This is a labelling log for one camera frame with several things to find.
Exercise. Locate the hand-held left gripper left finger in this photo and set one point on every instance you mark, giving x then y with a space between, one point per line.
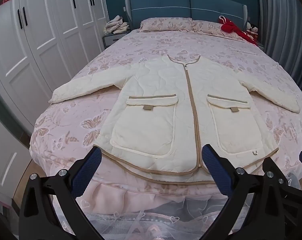
87 170

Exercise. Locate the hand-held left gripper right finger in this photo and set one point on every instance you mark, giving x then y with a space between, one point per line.
215 170

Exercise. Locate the cream quilted zip jacket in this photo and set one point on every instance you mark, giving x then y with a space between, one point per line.
151 92

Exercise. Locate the pile of beige clothes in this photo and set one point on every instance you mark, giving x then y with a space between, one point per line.
116 25

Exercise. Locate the white panelled door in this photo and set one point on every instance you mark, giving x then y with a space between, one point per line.
6 170

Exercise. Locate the grey pleated curtain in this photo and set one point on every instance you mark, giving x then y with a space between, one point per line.
285 30

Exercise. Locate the grey nightstand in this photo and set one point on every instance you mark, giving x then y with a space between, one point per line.
113 38

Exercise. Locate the pink floral bedspread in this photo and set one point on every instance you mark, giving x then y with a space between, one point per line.
166 45

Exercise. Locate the white panelled wardrobe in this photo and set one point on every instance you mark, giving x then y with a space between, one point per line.
41 42

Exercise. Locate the plush dolls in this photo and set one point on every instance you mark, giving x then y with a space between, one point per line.
252 30

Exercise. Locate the pink floral pillow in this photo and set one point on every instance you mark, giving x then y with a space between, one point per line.
210 27
166 24

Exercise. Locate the red garment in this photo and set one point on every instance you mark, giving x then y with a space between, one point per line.
230 27

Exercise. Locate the blue upholstered headboard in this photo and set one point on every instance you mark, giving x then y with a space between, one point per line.
188 5

